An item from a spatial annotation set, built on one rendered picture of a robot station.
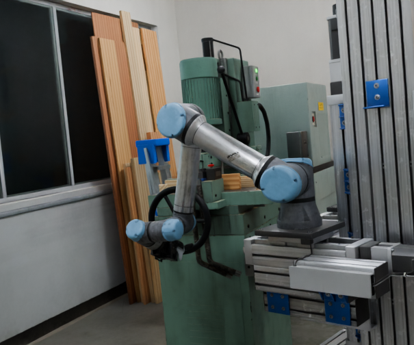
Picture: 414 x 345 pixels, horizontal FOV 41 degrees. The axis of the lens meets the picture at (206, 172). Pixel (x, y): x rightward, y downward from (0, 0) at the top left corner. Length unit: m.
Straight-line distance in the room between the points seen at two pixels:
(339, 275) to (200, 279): 1.00
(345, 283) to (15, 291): 2.27
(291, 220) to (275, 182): 0.19
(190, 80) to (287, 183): 0.99
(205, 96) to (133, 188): 1.57
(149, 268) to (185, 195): 2.02
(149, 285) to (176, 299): 1.42
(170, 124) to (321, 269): 0.66
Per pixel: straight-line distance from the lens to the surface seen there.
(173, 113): 1.82
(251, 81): 2.79
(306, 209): 1.84
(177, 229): 1.92
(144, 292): 4.01
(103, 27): 4.23
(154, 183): 3.42
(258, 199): 2.35
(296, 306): 1.97
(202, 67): 2.52
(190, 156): 1.98
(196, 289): 2.55
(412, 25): 1.85
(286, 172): 1.68
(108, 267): 4.15
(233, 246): 2.42
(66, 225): 3.77
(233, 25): 5.07
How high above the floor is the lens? 1.15
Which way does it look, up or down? 4 degrees down
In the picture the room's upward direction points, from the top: 5 degrees counter-clockwise
